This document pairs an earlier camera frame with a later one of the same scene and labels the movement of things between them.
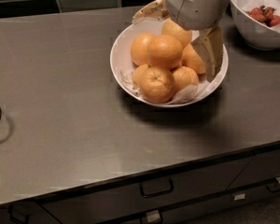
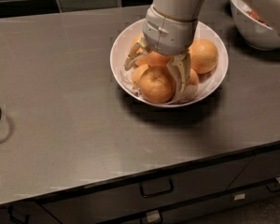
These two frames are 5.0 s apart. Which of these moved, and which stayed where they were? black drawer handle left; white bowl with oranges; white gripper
Moved: white gripper
Stayed: white bowl with oranges; black drawer handle left
